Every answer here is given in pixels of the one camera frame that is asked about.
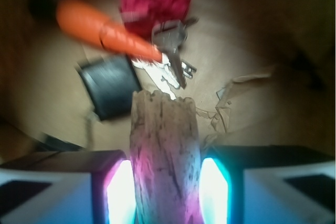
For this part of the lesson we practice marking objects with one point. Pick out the weathered wood chip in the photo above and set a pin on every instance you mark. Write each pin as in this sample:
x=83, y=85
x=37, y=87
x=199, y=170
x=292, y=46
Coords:
x=166, y=158

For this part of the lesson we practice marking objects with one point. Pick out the brown paper bag bin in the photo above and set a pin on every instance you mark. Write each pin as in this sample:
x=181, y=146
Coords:
x=265, y=76

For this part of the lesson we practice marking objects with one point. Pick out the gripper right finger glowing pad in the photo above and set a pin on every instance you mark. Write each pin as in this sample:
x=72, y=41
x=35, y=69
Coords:
x=267, y=184

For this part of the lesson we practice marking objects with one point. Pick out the silver key bunch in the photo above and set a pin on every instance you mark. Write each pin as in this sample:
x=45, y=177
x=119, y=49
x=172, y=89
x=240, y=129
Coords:
x=172, y=72

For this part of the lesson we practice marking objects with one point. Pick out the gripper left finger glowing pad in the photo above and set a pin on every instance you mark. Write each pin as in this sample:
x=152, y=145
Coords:
x=68, y=187

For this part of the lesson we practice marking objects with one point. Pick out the orange plastic carrot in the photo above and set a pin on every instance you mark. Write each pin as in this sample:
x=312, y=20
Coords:
x=86, y=23

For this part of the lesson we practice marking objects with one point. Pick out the black square box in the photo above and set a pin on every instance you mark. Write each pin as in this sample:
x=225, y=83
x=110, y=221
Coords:
x=110, y=83

